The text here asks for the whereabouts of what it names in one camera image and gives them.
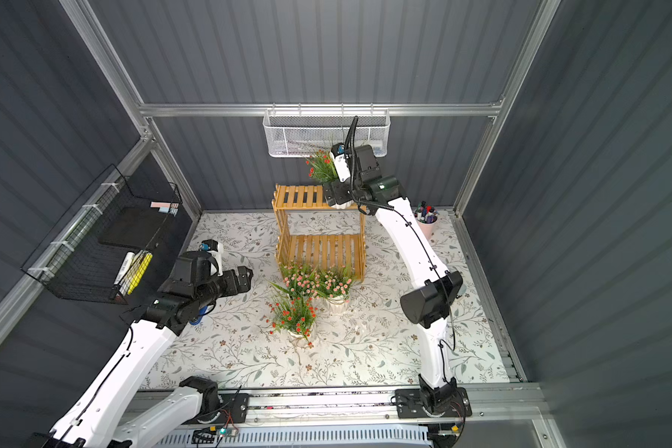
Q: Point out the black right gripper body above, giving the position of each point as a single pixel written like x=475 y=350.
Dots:
x=356 y=166

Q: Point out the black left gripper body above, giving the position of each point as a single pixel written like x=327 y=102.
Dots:
x=241 y=280

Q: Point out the red flower pot one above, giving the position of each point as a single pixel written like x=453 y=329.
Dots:
x=321 y=167

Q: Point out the pink flower pot one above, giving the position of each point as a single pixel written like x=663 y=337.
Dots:
x=297 y=281

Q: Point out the red flower pot two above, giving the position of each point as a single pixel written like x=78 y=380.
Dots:
x=294 y=315

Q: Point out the pink flower pot two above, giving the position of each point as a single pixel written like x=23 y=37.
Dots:
x=333 y=286

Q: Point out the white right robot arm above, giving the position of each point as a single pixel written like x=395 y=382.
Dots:
x=435 y=288

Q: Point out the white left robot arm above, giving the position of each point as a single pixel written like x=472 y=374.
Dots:
x=95 y=419

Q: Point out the wooden two-tier rack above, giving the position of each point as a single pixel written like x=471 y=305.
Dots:
x=312 y=233

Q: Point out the blue stapler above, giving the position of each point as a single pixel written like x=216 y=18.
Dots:
x=206 y=310

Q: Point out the pink pen cup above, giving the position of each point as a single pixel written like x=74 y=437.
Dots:
x=427 y=225

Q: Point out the yellow black marker pack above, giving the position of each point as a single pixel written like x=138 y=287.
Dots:
x=131 y=280

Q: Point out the white marker in basket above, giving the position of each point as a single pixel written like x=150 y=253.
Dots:
x=125 y=265

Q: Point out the black notebook in basket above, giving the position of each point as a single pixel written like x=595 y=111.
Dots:
x=137 y=228

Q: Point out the floral table mat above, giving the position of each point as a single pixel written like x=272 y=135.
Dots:
x=371 y=344

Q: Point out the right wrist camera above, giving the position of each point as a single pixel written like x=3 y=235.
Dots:
x=340 y=162

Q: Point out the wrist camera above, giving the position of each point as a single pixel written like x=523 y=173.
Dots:
x=340 y=162
x=214 y=249

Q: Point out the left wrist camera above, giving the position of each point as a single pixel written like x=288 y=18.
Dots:
x=214 y=249

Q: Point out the white wire wall basket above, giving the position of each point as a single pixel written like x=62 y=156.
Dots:
x=300 y=135

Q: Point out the black wire wall basket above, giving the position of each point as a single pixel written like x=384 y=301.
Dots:
x=104 y=252

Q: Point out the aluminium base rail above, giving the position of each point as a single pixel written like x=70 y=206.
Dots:
x=370 y=405

